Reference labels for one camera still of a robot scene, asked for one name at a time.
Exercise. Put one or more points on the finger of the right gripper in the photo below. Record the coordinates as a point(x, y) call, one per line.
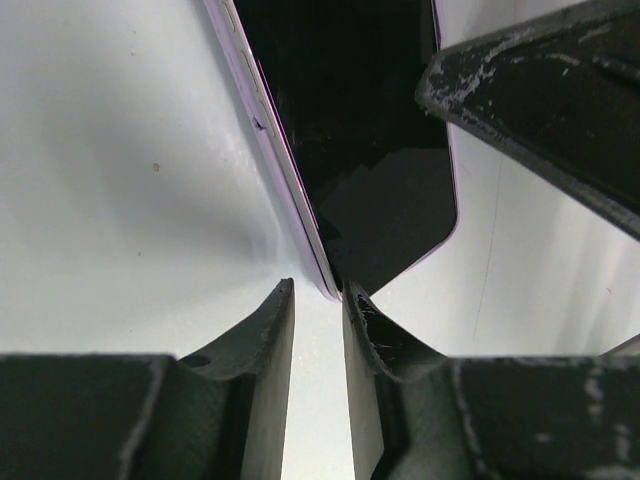
point(560, 95)

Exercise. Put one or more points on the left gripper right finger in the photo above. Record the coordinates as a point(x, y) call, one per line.
point(399, 394)

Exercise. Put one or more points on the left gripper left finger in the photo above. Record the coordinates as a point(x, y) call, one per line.
point(229, 406)

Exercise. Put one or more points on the purple phone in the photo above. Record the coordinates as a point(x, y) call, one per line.
point(265, 140)

